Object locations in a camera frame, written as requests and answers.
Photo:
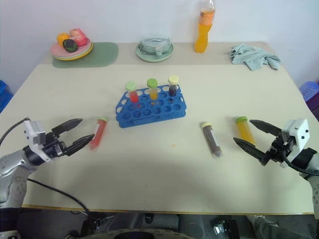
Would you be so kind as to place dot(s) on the yellow plate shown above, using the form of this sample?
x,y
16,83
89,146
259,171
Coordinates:
x,y
82,55

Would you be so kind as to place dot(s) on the grey fabric bundle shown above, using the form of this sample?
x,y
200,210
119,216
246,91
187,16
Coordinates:
x,y
264,227

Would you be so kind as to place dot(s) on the light blue crumpled cloth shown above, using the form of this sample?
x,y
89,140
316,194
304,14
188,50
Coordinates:
x,y
251,57

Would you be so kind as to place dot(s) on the orange fruit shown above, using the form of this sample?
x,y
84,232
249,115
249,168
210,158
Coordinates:
x,y
61,38

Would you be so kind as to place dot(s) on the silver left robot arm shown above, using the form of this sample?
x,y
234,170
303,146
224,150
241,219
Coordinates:
x,y
12,161

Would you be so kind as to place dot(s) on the pink peach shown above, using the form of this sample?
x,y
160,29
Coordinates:
x,y
78,36

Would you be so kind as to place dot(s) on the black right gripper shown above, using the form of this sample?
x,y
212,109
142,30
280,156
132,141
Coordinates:
x,y
276,150

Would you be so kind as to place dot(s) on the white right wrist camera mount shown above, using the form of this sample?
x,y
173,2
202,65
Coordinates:
x,y
297,132

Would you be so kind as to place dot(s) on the dark avocado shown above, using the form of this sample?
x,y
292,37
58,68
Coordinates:
x,y
69,45

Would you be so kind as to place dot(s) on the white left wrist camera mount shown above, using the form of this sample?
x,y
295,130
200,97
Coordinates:
x,y
33,134

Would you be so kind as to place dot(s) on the red liquid tube green cap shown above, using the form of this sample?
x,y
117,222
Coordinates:
x,y
133,94
99,133

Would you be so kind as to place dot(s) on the light green plate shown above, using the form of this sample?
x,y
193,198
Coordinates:
x,y
154,57

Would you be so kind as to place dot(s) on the orange soda bottle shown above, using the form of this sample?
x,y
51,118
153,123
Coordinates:
x,y
203,37

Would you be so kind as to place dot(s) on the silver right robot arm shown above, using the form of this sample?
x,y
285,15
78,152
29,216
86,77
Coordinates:
x,y
311,161

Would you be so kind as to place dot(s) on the light green lidded container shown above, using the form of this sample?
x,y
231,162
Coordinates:
x,y
152,44

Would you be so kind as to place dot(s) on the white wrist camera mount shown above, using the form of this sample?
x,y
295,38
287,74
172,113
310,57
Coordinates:
x,y
297,132
33,134

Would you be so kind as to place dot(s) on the blue plastic crate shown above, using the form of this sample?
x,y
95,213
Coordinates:
x,y
4,95

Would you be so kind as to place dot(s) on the orange liquid tube green cap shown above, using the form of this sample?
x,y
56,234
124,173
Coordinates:
x,y
153,90
245,130

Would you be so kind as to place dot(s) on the green table mat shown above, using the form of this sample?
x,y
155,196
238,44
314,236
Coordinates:
x,y
104,54

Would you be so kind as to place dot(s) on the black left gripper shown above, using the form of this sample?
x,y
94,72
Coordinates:
x,y
53,147

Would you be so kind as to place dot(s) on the pink plate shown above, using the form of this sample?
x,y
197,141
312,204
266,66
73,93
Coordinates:
x,y
57,51

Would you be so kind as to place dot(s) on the blue test tube rack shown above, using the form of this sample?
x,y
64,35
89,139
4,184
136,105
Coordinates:
x,y
162,112

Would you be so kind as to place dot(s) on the dark liquid tube yellow cap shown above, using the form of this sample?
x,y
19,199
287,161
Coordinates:
x,y
173,88
211,139

